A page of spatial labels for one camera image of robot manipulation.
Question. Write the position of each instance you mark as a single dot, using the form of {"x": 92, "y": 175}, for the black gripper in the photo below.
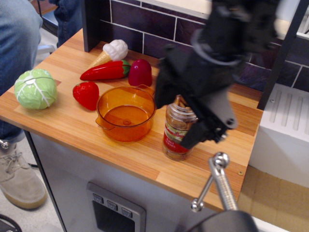
{"x": 204, "y": 85}

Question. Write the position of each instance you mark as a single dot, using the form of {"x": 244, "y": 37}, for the clear almond jar red label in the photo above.
{"x": 179, "y": 119}

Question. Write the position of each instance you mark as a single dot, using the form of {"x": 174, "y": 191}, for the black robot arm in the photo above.
{"x": 234, "y": 30}

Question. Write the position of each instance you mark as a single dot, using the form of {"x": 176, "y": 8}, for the orange transparent plastic pot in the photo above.
{"x": 126, "y": 114}

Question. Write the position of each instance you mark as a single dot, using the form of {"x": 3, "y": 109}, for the dark red toy egg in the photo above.
{"x": 140, "y": 73}

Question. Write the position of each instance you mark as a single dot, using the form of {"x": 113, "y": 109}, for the red toy chili pepper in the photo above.
{"x": 107, "y": 71}

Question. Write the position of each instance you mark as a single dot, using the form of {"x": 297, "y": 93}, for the toy ice cream cone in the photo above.
{"x": 113, "y": 51}

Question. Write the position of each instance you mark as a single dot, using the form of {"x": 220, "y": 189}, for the red toy strawberry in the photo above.
{"x": 86, "y": 94}

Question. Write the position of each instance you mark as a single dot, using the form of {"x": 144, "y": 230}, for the grey toy oven control panel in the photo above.
{"x": 113, "y": 213}

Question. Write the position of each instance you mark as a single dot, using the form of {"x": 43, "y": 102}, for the dark side panel board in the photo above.
{"x": 94, "y": 12}

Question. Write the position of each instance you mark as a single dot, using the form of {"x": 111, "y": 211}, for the green toy cabbage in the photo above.
{"x": 35, "y": 89}

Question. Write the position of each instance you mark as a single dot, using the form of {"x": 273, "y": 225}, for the beige suede shoe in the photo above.
{"x": 18, "y": 182}

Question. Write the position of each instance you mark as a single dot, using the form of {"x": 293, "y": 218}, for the person leg blue jeans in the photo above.
{"x": 19, "y": 39}

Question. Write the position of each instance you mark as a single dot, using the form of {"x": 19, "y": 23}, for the metal clamp screw handle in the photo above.
{"x": 217, "y": 165}

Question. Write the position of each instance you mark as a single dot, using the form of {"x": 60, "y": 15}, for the black shelf post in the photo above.
{"x": 283, "y": 52}

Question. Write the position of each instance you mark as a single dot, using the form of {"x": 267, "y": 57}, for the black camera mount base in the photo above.
{"x": 227, "y": 221}

